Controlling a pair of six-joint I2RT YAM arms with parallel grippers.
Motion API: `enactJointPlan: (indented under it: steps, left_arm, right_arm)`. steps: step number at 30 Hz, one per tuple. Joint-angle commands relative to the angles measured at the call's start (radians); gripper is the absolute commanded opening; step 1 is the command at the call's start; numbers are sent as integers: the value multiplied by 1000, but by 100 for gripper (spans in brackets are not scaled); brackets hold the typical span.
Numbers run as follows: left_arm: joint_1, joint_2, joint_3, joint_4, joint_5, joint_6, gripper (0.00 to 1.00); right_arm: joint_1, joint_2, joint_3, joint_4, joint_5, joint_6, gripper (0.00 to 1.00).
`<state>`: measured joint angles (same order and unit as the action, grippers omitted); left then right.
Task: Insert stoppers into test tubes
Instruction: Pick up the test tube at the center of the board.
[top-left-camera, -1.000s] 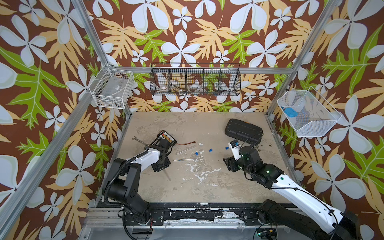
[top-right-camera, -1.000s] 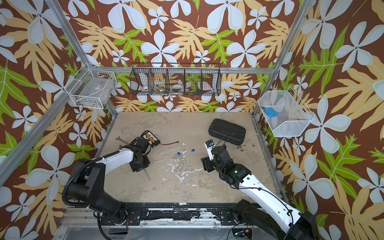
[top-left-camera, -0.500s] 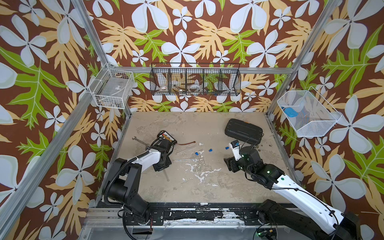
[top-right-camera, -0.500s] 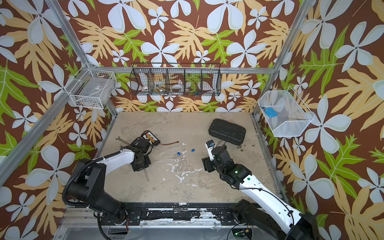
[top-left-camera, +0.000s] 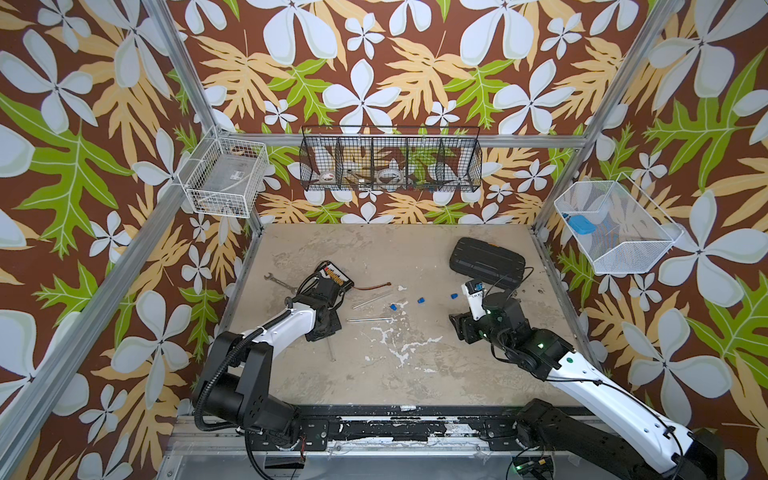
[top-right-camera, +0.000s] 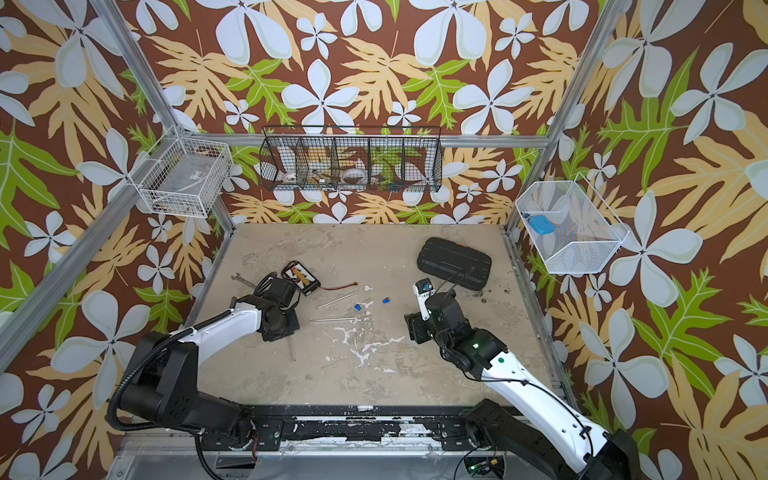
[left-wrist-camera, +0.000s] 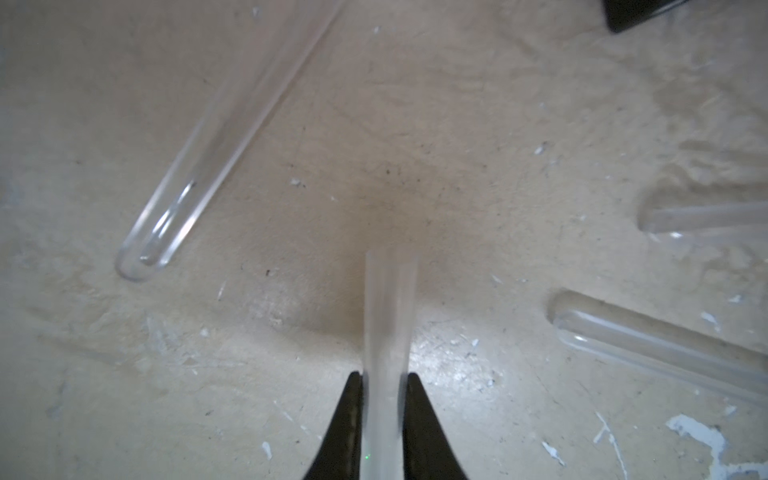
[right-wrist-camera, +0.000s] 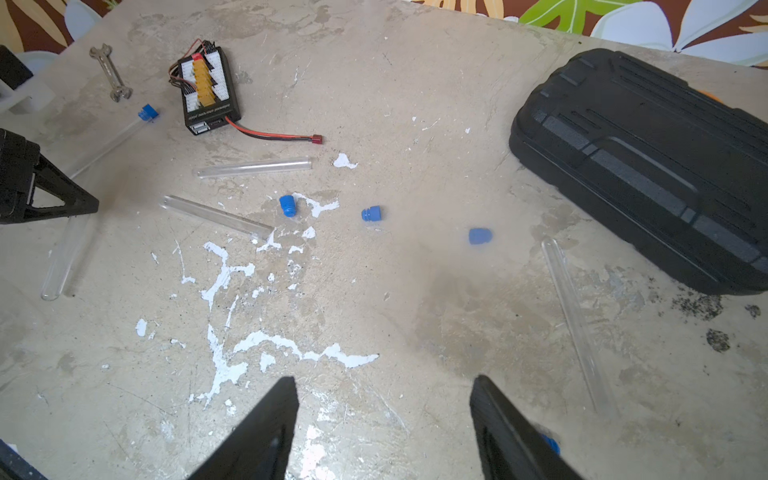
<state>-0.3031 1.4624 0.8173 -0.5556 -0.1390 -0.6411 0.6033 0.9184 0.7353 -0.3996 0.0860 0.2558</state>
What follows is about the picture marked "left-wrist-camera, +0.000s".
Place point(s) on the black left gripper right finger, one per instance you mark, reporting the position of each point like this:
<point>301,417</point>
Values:
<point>427,453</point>

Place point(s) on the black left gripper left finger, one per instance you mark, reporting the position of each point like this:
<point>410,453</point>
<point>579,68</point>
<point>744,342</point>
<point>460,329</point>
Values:
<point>339,455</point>

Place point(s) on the clear test tube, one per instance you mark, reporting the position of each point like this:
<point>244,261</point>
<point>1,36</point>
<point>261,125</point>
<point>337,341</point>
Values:
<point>680,211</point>
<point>610,331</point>
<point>389,320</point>
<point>283,39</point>

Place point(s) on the black battery charging board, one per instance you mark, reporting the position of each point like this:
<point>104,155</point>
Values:
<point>621,15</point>

